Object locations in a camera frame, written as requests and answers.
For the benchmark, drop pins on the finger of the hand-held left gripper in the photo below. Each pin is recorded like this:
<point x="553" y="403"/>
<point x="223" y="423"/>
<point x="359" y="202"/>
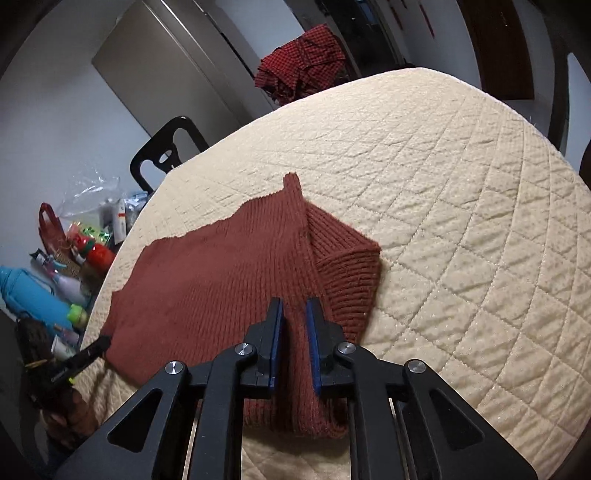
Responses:
<point x="94" y="348"/>

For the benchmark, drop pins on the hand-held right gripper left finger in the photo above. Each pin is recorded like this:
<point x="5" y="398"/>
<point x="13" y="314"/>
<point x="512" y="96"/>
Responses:
<point x="277" y="341"/>

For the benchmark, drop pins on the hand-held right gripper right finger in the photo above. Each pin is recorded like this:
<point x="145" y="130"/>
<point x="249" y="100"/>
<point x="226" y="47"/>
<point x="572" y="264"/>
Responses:
<point x="314" y="346"/>

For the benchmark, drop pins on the rust brown knit sweater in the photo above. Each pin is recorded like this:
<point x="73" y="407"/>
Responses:
<point x="207" y="277"/>

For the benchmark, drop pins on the red plaid clothes pile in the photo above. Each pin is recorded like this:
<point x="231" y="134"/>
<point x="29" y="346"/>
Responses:
<point x="300" y="64"/>

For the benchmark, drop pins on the person's left hand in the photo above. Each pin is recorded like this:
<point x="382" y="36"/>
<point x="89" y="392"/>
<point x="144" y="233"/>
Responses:
<point x="74" y="415"/>

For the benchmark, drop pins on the green capped bottle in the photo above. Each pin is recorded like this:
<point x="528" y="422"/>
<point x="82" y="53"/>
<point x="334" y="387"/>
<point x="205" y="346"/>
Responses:
<point x="77" y="315"/>

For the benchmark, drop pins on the white bottle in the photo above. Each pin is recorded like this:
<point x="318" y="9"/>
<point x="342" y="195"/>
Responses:
<point x="69" y="288"/>

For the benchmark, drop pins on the teal bottle sleeve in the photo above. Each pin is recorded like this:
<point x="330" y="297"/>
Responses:
<point x="32" y="295"/>

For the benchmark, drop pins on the red bottle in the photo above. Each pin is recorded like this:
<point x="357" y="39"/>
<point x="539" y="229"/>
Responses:
<point x="99" y="256"/>

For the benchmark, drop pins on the green patterned package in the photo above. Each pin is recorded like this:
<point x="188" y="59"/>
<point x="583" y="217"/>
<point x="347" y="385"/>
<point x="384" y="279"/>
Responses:
<point x="92" y="230"/>

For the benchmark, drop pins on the red gift bag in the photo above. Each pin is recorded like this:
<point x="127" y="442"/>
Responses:
<point x="48" y="230"/>

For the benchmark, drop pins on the white and red box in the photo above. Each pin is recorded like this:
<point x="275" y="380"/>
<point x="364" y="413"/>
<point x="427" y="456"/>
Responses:
<point x="119" y="221"/>

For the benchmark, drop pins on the clear plastic bag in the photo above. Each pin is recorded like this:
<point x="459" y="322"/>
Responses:
<point x="92" y="194"/>

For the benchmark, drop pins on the cream quilted blanket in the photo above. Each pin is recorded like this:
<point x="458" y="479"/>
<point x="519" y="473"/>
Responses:
<point x="461" y="230"/>

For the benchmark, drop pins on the black wooden chair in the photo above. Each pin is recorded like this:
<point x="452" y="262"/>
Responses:
<point x="152" y="152"/>

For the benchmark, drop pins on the grey cabinet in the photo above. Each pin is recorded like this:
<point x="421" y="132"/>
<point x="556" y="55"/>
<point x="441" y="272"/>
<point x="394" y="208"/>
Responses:
<point x="175" y="60"/>

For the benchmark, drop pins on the dark glass door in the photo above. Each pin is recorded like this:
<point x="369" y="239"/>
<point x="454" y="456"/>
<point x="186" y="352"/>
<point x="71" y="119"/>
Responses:
<point x="360" y="27"/>

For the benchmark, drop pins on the red knot decoration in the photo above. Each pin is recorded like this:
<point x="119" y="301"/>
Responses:
<point x="396" y="11"/>
<point x="429" y="21"/>

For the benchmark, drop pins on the brown wooden door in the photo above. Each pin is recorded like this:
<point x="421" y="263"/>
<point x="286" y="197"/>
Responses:
<point x="498" y="46"/>

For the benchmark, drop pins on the dark wooden chair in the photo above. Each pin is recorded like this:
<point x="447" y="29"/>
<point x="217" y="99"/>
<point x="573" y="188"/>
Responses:
<point x="559" y="92"/>

